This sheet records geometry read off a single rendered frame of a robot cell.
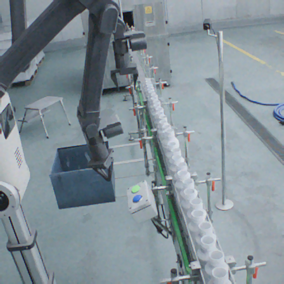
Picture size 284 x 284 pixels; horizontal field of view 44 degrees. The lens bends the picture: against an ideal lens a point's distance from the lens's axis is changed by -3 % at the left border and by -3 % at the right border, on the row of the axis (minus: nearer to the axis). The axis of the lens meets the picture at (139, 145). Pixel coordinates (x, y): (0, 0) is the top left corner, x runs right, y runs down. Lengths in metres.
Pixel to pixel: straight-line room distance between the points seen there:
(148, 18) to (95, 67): 4.92
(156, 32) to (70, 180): 4.34
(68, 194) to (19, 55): 1.12
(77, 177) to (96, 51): 1.00
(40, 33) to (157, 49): 5.12
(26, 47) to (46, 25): 0.08
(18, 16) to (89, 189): 0.95
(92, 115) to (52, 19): 0.33
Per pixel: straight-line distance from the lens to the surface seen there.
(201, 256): 0.98
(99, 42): 0.94
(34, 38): 0.90
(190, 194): 1.14
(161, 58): 6.00
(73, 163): 2.15
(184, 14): 11.60
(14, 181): 1.26
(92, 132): 1.12
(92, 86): 1.02
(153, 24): 5.89
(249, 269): 1.01
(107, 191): 1.89
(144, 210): 1.22
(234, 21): 12.03
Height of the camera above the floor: 1.81
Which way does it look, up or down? 26 degrees down
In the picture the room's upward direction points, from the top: 8 degrees counter-clockwise
